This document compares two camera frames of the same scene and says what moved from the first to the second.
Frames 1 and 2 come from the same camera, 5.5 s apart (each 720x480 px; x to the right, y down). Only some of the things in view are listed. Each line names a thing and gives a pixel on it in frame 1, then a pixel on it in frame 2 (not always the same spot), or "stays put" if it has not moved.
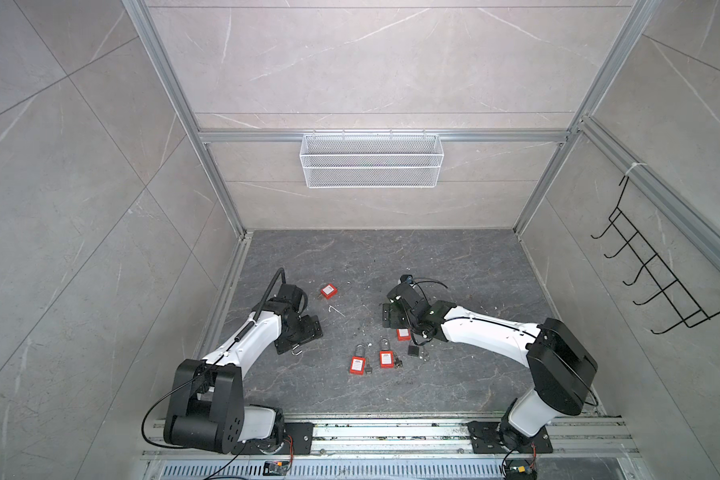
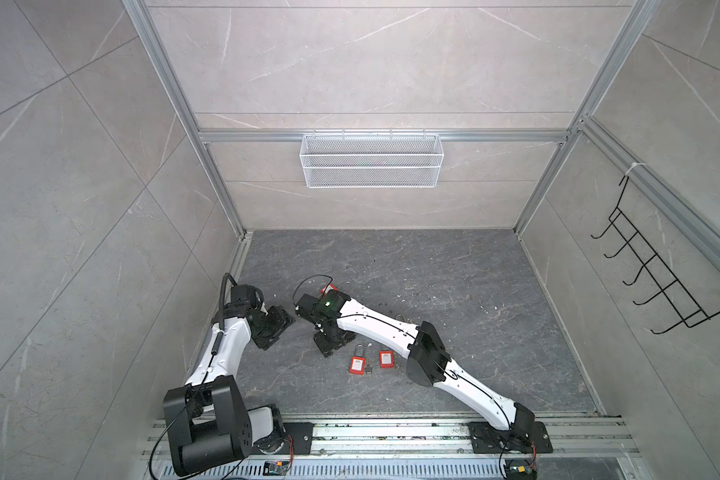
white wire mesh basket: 371,161 stays put
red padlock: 358,361 stays put
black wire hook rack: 688,309 stays put
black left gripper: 313,329 to 281,320
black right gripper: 389,316 to 324,348
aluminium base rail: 595,437 stays put
